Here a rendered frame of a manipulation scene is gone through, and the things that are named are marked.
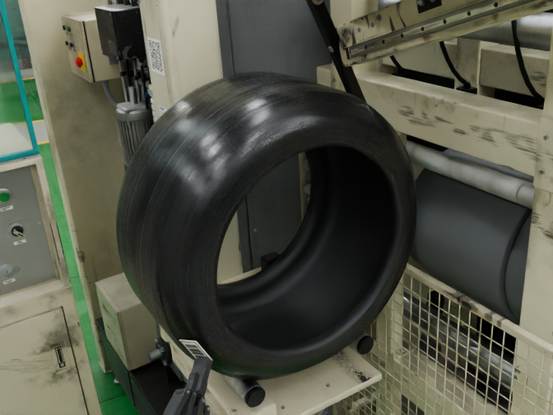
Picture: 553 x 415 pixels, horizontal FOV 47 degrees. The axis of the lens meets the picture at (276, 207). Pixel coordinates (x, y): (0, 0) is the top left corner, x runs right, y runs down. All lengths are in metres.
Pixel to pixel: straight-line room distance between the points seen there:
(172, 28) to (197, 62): 0.09
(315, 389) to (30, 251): 0.84
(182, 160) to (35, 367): 0.99
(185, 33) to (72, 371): 1.04
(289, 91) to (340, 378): 0.69
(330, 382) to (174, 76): 0.76
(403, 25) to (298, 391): 0.81
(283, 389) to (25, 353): 0.75
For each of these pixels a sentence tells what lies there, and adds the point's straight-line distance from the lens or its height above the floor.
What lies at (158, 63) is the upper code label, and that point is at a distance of 1.43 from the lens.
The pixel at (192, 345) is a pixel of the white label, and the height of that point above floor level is 1.09.
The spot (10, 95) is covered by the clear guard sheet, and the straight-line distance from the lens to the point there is 1.66.
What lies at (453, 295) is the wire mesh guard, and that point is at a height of 1.00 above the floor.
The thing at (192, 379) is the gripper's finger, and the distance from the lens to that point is 1.14.
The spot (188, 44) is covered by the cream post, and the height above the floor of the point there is 1.53.
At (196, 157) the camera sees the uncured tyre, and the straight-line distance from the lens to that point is 1.06.
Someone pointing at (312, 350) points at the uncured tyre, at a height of 0.98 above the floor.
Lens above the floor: 1.76
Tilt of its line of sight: 24 degrees down
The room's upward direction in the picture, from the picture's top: 4 degrees counter-clockwise
